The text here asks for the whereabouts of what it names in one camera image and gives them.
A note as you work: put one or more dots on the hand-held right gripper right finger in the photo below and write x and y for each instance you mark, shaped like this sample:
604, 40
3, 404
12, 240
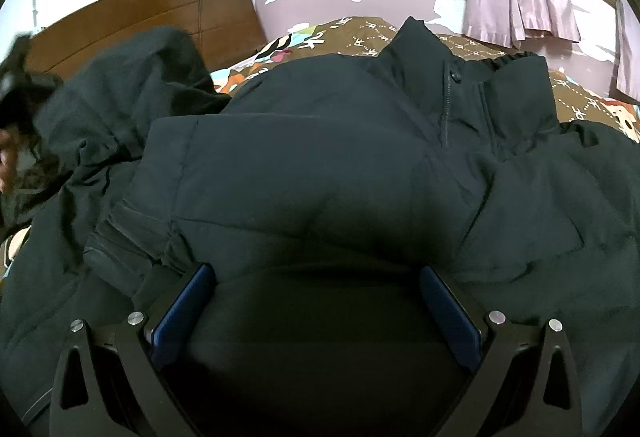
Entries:
450, 312

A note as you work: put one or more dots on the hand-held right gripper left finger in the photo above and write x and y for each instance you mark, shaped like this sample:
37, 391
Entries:
182, 312

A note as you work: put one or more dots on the black padded jacket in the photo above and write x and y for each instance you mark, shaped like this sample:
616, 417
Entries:
320, 157

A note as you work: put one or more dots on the person's left hand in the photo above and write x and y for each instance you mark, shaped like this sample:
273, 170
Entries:
5, 157

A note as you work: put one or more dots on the wooden headboard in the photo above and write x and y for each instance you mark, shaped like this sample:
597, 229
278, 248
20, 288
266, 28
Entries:
150, 12

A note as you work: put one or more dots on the brown printed blanket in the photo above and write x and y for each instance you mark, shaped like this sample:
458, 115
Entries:
360, 37

